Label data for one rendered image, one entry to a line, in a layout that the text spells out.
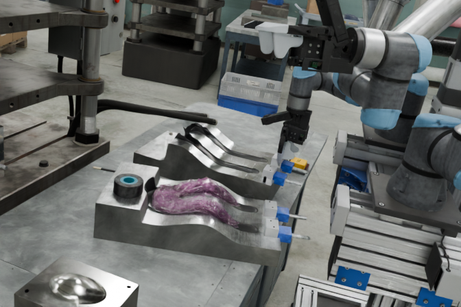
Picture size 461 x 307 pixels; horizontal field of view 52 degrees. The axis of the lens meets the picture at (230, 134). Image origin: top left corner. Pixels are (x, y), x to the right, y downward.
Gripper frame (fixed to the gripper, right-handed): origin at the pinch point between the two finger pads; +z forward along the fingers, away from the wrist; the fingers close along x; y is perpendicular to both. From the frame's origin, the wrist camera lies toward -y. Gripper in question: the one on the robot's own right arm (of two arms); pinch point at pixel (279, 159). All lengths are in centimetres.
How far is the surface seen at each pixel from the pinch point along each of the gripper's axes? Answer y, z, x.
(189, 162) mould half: -26.7, 2.5, -17.8
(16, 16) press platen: -79, -38, -39
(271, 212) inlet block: 6.1, 4.2, -30.5
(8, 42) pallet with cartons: -387, 76, 285
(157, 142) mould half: -45.3, 5.1, -5.2
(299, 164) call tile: 4.9, 7.5, 17.8
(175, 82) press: -193, 87, 330
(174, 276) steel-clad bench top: -9, 11, -63
